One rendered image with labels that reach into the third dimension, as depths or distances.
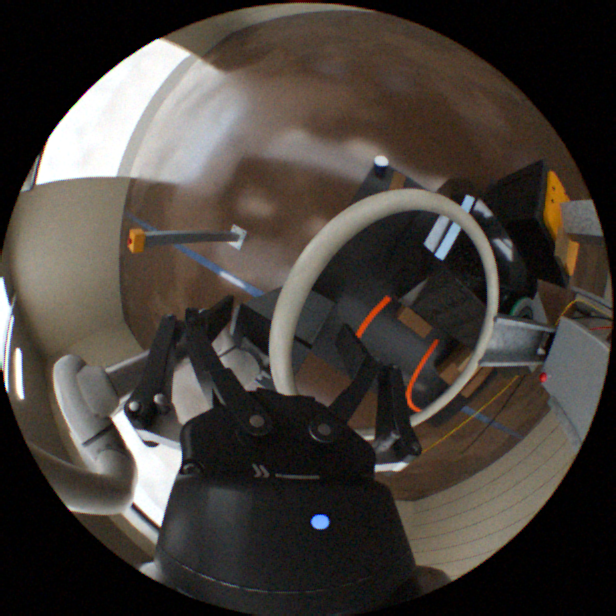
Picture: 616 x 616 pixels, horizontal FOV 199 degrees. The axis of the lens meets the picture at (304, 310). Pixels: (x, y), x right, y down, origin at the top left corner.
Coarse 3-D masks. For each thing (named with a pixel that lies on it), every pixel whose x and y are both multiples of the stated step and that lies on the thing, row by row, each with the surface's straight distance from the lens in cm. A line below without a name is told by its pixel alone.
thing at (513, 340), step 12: (504, 324) 56; (516, 324) 53; (528, 324) 58; (540, 324) 68; (492, 336) 54; (504, 336) 58; (516, 336) 63; (528, 336) 69; (540, 336) 76; (492, 348) 56; (504, 348) 60; (516, 348) 66; (528, 348) 72; (480, 360) 50; (492, 360) 53; (504, 360) 58; (516, 360) 63; (528, 360) 69; (540, 360) 77
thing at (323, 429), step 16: (368, 368) 14; (352, 384) 12; (368, 384) 12; (336, 400) 9; (352, 400) 10; (320, 416) 8; (336, 416) 8; (320, 432) 7; (336, 432) 8; (320, 448) 8
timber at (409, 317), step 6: (402, 306) 148; (396, 312) 152; (402, 312) 141; (408, 312) 142; (414, 312) 143; (402, 318) 143; (408, 318) 144; (414, 318) 145; (420, 318) 146; (408, 324) 145; (414, 324) 147; (420, 324) 148; (426, 324) 150; (414, 330) 149; (420, 330) 150; (426, 330) 152
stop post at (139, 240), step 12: (240, 228) 187; (132, 240) 126; (144, 240) 125; (156, 240) 131; (168, 240) 136; (180, 240) 141; (192, 240) 148; (204, 240) 156; (216, 240) 165; (228, 240) 177; (240, 240) 185; (132, 252) 126
